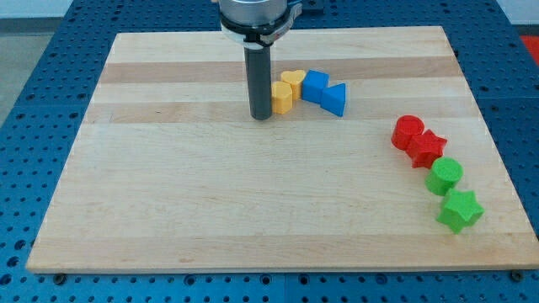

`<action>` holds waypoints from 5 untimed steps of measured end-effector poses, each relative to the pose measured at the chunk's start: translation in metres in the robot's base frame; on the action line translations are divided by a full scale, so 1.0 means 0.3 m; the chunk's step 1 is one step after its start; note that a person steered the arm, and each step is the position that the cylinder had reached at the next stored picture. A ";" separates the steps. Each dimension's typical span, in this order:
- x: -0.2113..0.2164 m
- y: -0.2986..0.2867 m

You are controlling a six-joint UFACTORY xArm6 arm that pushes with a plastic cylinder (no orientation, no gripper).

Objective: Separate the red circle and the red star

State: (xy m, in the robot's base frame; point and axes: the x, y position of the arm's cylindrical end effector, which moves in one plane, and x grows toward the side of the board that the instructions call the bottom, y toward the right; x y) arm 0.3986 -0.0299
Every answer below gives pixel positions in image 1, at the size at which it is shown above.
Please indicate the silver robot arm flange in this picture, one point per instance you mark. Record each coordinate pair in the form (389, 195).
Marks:
(256, 24)

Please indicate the red star block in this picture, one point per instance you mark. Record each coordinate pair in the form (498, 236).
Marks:
(425, 148)

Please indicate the green star block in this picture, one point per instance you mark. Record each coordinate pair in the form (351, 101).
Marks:
(459, 209)

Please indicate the yellow hexagon block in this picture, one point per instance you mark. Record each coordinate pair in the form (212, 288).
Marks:
(281, 94)

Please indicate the yellow heart block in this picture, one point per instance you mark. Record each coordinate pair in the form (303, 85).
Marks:
(295, 80)

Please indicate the blue triangle block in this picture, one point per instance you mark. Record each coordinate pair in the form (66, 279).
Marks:
(333, 99)

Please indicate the blue cube block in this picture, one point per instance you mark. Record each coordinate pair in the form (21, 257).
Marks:
(313, 85)

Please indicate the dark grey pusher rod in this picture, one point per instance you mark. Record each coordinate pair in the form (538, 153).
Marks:
(258, 73)

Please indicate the wooden board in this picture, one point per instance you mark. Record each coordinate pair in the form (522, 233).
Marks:
(169, 173)

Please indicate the red cylinder block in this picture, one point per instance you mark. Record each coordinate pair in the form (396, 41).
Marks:
(407, 126)

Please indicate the green cylinder block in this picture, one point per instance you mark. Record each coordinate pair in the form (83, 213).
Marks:
(444, 174)

